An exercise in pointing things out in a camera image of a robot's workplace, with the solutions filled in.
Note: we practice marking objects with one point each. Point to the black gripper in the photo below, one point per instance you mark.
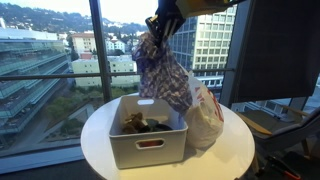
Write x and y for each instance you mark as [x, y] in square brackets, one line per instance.
[166, 21]

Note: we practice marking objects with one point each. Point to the purple checkered cloth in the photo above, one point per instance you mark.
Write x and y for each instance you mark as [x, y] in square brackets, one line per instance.
[161, 76]

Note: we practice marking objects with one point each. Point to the white red plastic bag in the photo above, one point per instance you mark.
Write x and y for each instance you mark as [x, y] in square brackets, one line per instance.
[204, 118]

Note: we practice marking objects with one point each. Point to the brown plush toy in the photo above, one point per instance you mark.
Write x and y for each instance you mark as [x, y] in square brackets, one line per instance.
[133, 124]

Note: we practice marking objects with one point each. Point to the teal green cloth item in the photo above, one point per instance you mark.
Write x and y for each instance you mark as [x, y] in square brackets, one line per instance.
[156, 126]

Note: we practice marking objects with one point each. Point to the white plastic storage bin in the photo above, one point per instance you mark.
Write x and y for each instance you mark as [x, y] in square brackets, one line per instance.
[150, 148]

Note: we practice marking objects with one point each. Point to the round white table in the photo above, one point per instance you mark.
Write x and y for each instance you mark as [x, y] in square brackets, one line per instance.
[227, 159]

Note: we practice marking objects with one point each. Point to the grey wooden armchair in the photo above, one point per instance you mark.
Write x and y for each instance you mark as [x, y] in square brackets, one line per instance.
[271, 134]

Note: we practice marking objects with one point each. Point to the orange black tool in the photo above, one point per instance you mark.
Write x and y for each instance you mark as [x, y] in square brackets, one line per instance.
[282, 168]

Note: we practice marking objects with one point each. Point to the dark window frame post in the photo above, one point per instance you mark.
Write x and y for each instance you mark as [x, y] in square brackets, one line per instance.
[100, 46]

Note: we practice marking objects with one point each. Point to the horizontal window rail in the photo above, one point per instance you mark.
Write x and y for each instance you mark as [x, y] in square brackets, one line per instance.
[79, 75]

